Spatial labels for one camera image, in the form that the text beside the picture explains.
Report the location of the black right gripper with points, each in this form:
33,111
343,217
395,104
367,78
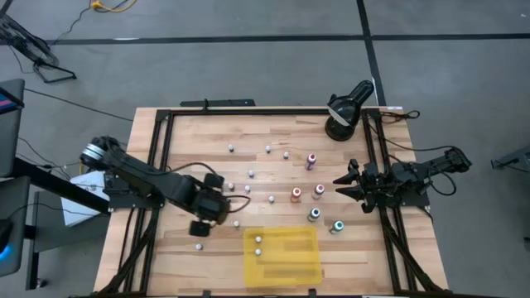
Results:
372,186

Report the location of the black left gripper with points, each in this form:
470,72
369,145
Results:
211,205

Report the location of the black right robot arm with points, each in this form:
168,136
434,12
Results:
414,171

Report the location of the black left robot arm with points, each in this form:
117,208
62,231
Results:
136,169

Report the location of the large pink food coloring bottle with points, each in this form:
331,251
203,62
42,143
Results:
319,190

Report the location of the large green food coloring bottle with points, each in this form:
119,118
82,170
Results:
337,226

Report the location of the large purple food coloring bottle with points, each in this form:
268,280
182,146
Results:
310,160

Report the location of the large blue food coloring bottle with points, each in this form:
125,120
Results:
314,214

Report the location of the large red food coloring bottle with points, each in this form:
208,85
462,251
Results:
295,193

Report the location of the black desk lamp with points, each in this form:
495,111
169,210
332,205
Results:
345,111

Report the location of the black flat bar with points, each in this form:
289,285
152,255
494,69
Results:
232,102

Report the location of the white box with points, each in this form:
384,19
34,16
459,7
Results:
83,207

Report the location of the black desk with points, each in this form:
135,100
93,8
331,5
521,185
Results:
54,184

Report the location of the grey stand foot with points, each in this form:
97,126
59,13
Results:
517,157

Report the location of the small black bracket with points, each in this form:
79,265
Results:
205,294
312,293

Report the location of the black aluminium extrusion frame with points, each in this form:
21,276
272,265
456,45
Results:
265,111

